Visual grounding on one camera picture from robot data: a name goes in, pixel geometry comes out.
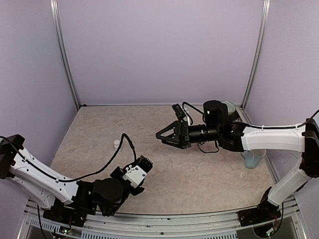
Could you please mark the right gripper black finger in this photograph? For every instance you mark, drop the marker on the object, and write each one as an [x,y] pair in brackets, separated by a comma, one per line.
[174,142]
[170,131]

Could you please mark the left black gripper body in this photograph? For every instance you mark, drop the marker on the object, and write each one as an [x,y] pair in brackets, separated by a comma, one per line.
[140,190]

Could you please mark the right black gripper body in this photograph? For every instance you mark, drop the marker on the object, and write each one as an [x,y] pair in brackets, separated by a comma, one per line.
[186,137]

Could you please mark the white pill bottle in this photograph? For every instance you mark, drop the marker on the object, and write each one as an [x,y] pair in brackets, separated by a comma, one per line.
[116,144]

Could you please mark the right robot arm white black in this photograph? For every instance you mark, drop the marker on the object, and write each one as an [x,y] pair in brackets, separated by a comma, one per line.
[240,137]

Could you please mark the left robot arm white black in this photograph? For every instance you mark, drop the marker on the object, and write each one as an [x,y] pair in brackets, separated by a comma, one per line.
[67,200]

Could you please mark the pale green bowl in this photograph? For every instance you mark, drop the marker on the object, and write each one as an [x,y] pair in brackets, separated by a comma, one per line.
[231,108]

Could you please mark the light blue mug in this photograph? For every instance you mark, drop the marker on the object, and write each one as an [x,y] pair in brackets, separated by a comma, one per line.
[253,158]

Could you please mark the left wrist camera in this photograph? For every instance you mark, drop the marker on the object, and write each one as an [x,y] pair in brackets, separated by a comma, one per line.
[144,163]

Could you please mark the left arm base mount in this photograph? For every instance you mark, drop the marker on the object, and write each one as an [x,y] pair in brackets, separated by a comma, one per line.
[65,216]

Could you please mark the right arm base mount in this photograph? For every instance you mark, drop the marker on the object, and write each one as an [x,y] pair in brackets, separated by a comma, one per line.
[257,215]

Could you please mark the front aluminium rail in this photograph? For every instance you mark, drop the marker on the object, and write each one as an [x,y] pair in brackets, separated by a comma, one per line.
[217,225]

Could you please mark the right aluminium frame post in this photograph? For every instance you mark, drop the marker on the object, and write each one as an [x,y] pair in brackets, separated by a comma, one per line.
[257,53]

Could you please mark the aluminium frame post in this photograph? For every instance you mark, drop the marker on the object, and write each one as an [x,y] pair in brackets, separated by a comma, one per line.
[63,53]
[257,53]

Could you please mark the left aluminium frame post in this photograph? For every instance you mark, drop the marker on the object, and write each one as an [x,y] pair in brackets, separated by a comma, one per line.
[63,53]

